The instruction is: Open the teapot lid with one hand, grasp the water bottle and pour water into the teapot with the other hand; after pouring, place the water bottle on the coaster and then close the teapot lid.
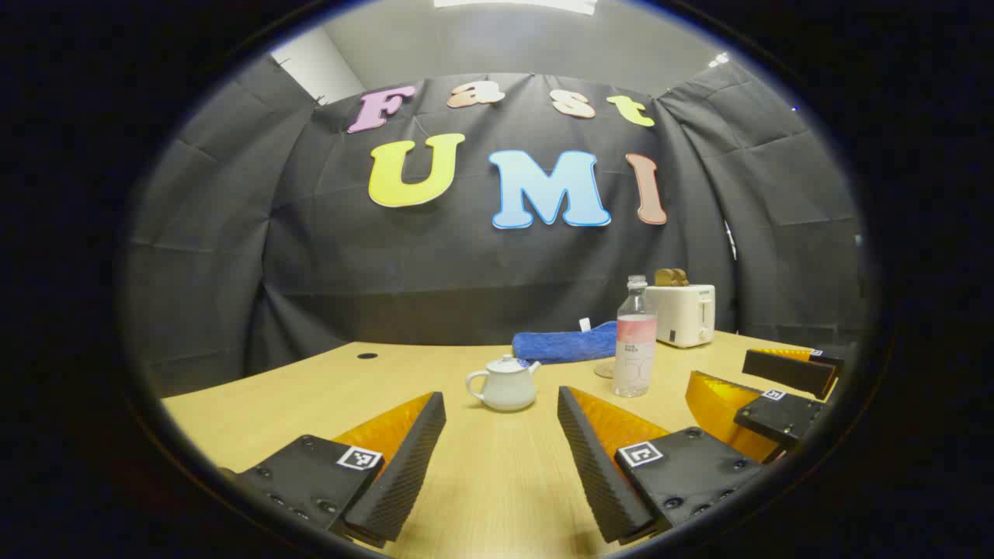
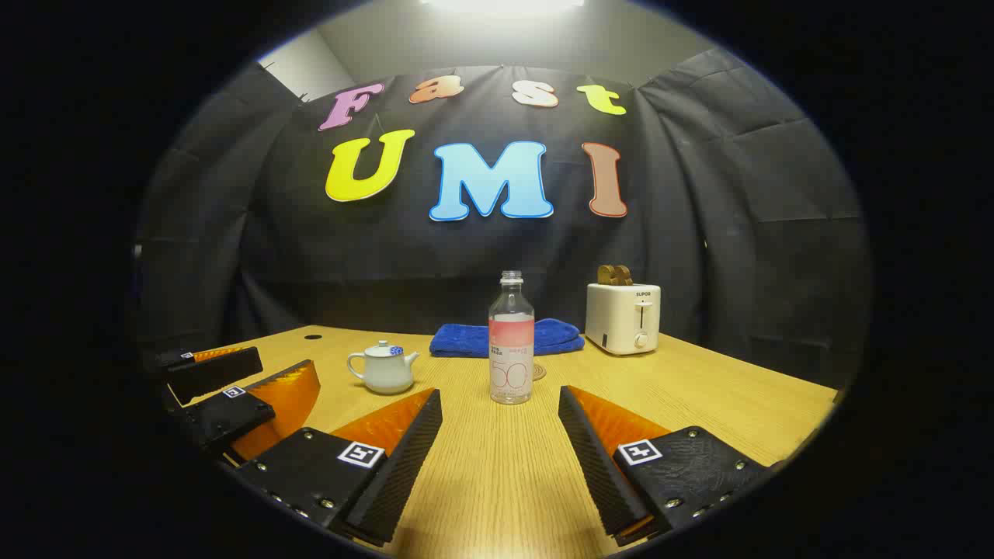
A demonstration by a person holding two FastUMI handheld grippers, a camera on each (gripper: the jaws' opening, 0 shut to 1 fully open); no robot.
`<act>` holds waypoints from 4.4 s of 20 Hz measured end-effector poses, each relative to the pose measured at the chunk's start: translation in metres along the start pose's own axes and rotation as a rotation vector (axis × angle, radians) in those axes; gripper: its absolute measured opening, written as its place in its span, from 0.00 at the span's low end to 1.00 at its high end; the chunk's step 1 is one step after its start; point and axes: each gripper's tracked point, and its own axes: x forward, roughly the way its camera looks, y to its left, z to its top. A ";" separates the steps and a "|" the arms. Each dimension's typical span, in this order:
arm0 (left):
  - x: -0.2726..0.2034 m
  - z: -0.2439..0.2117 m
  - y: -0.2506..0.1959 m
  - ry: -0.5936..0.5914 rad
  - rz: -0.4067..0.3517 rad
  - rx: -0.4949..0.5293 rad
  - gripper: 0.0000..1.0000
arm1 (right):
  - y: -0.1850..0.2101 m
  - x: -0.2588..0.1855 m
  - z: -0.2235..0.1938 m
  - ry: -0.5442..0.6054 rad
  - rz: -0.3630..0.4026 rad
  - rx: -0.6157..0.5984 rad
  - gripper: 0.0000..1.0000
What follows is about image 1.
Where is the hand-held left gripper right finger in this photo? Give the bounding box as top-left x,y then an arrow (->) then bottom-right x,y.
557,386 -> 766,544

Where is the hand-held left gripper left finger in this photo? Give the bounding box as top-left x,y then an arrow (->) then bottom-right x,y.
220,391 -> 447,548

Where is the white teacup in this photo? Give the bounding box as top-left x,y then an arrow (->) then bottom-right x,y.
466,359 -> 542,412

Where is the clear pink-label water bottle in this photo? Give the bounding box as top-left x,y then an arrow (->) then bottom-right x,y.
613,275 -> 659,398

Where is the white toaster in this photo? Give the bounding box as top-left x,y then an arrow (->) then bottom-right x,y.
645,283 -> 717,349

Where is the blue towel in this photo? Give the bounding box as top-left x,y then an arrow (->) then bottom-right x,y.
512,321 -> 620,365

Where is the ceiling light panel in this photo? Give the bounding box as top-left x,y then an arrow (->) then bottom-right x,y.
433,0 -> 599,15

